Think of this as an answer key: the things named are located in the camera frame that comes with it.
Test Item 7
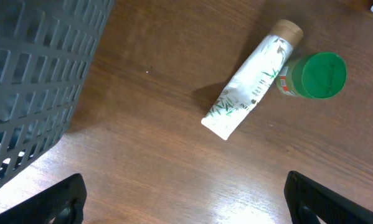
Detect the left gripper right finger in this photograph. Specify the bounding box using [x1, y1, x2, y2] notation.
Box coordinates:
[284, 170, 373, 224]

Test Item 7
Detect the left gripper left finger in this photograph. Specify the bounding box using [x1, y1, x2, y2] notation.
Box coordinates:
[0, 174, 87, 224]

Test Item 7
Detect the white floral tube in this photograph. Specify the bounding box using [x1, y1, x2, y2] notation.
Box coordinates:
[201, 19, 303, 140]

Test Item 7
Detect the green lid jar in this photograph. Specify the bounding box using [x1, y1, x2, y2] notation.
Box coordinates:
[275, 52, 347, 99]

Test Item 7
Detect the grey plastic mesh basket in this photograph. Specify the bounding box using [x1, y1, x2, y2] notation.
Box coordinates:
[0, 0, 115, 188]

